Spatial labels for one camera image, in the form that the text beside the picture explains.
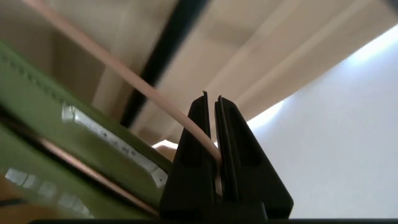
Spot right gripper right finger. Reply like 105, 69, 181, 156
214, 95, 295, 218

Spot beige curtain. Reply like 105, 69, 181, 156
0, 0, 398, 147

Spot green garment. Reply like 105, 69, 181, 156
0, 40, 174, 220

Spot pink clothes hanger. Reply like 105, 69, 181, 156
23, 0, 224, 217

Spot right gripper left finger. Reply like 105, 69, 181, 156
160, 91, 218, 218

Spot black clothes rack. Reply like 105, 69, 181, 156
119, 0, 210, 129

